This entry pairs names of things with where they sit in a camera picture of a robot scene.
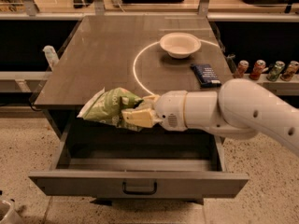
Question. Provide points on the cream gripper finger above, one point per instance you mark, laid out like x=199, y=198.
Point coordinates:
x=150, y=101
x=145, y=118

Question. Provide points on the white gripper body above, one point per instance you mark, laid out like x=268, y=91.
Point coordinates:
x=170, y=110

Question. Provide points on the green jalapeno chip bag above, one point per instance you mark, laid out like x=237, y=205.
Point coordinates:
x=106, y=107

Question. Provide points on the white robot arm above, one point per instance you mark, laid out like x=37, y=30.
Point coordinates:
x=239, y=110

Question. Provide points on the grey drawer cabinet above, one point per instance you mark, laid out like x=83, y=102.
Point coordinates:
x=112, y=51

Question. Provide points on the open grey top drawer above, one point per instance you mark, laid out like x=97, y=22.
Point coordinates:
x=94, y=159

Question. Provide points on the dark blue snack bar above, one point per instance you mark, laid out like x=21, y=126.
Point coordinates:
x=205, y=75

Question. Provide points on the white paper bowl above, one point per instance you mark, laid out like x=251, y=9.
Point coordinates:
x=180, y=45

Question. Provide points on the red soda can left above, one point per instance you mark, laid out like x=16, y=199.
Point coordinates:
x=241, y=68

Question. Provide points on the red soda can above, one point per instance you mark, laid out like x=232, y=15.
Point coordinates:
x=257, y=69
x=241, y=68

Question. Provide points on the red soda can right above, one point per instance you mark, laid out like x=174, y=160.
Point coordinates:
x=257, y=69

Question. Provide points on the white bottle beside cabinet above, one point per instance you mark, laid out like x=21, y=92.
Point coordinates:
x=51, y=56

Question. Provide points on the green soda can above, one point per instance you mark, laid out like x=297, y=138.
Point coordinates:
x=275, y=71

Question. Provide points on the brown soda can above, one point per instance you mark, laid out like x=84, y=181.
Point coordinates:
x=290, y=71

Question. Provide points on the white bin bottom left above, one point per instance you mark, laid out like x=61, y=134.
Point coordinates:
x=8, y=213

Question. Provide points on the black drawer handle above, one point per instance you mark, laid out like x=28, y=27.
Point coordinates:
x=139, y=190

